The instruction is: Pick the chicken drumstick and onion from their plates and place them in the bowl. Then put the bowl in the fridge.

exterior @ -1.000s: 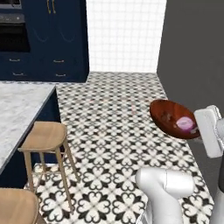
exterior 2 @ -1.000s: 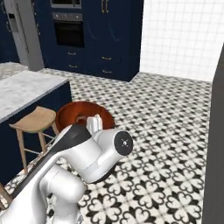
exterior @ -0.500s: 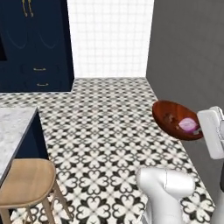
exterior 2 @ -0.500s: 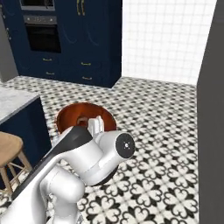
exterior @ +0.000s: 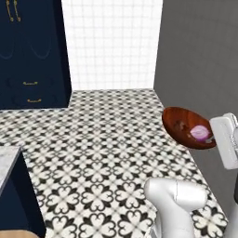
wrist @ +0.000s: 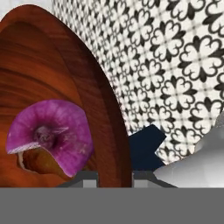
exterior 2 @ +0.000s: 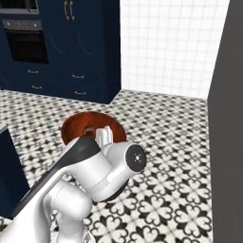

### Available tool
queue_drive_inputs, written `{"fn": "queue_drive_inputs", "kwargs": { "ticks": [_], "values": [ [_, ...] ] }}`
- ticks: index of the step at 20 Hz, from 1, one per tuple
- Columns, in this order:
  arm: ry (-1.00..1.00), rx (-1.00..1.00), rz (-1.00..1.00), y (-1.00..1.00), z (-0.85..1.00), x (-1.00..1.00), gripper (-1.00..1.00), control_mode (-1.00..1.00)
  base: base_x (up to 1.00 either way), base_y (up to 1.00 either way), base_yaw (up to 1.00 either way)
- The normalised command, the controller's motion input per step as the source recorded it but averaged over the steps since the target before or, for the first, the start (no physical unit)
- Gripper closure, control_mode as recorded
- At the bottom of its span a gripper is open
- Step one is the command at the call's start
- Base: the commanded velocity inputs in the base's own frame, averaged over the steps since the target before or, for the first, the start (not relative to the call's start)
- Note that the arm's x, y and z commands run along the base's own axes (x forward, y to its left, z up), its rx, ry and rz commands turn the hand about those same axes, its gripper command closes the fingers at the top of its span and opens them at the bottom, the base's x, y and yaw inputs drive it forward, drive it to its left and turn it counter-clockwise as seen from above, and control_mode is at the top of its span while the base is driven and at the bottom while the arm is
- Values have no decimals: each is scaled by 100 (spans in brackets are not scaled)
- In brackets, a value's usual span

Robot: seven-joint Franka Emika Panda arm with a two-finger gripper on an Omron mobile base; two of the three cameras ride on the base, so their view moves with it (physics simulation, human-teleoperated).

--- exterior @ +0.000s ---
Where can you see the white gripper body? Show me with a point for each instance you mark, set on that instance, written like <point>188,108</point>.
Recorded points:
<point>224,139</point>

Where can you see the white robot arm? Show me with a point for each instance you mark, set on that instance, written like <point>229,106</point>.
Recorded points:
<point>173,201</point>

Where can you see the purple onion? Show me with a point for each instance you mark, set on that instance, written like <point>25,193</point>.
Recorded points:
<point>200,132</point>

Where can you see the brown wooden bowl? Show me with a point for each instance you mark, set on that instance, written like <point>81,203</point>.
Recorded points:
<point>176,119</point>

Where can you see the grey fridge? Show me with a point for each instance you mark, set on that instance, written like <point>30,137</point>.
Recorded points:
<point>198,52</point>

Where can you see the navy cupboard run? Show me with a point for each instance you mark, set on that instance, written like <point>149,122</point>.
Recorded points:
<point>34,52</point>

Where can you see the navy island with marble top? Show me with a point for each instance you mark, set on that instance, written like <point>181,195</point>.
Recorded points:
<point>15,198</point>

